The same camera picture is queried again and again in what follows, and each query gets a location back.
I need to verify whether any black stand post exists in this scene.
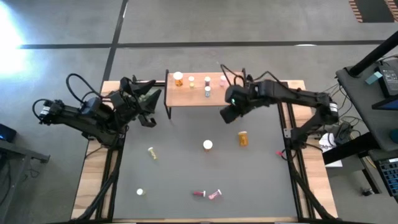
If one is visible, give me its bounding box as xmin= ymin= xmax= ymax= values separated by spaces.
xmin=348 ymin=30 xmax=398 ymax=78

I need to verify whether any green succulent in patterned pot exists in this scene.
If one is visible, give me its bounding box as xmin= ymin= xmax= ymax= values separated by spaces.
xmin=138 ymin=90 xmax=156 ymax=114

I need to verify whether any small wooden shelf table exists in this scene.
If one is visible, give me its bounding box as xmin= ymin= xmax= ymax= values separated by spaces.
xmin=164 ymin=68 xmax=248 ymax=119

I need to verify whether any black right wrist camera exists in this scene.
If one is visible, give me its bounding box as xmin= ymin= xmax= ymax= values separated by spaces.
xmin=219 ymin=105 xmax=242 ymax=124

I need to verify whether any gray side table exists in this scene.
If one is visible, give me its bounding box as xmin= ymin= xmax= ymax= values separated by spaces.
xmin=322 ymin=54 xmax=398 ymax=166

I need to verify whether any backlit keyboard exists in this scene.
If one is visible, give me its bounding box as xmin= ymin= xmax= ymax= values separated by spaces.
xmin=375 ymin=157 xmax=398 ymax=197

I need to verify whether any black device with blue light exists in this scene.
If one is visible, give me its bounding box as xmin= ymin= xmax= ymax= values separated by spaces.
xmin=0 ymin=123 xmax=18 ymax=144

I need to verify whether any black power adapter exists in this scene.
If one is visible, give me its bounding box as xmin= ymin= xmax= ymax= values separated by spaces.
xmin=374 ymin=63 xmax=398 ymax=97

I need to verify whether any black hazard-striped floor mat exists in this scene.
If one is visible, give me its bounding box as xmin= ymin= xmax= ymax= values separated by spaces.
xmin=348 ymin=0 xmax=398 ymax=24

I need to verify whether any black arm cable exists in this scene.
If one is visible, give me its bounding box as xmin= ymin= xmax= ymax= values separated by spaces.
xmin=65 ymin=73 xmax=105 ymax=100
xmin=220 ymin=63 xmax=282 ymax=88

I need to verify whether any teal box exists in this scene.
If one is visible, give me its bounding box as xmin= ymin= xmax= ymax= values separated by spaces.
xmin=364 ymin=71 xmax=383 ymax=85

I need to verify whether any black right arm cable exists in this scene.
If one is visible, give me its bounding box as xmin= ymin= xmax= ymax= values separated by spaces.
xmin=220 ymin=63 xmax=282 ymax=88

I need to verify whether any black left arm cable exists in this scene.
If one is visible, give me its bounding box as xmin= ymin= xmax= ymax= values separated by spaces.
xmin=65 ymin=73 xmax=105 ymax=100

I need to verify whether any black tablet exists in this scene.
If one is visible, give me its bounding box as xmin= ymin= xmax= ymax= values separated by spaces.
xmin=371 ymin=95 xmax=398 ymax=111

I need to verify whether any white paper sheet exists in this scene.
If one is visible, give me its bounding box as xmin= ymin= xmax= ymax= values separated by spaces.
xmin=318 ymin=133 xmax=343 ymax=168

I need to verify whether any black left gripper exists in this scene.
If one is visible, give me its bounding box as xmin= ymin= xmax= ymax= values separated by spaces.
xmin=110 ymin=77 xmax=158 ymax=128

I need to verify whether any black floor stand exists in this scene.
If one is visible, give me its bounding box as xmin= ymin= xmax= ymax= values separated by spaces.
xmin=0 ymin=138 xmax=50 ymax=215

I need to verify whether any black table frame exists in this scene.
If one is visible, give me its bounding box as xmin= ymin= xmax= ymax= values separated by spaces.
xmin=70 ymin=79 xmax=338 ymax=224

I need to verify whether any gray table mat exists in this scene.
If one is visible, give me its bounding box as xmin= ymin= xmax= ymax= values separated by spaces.
xmin=112 ymin=85 xmax=299 ymax=220

